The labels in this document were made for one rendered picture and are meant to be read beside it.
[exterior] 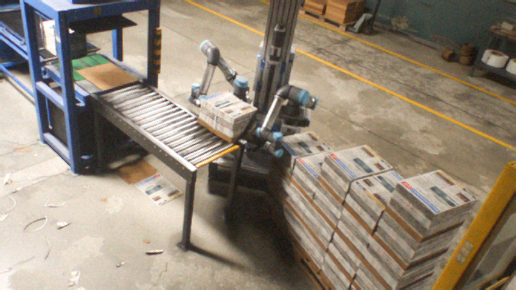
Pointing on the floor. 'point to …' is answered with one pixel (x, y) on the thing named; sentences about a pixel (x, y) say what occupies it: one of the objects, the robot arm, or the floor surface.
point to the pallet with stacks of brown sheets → (335, 11)
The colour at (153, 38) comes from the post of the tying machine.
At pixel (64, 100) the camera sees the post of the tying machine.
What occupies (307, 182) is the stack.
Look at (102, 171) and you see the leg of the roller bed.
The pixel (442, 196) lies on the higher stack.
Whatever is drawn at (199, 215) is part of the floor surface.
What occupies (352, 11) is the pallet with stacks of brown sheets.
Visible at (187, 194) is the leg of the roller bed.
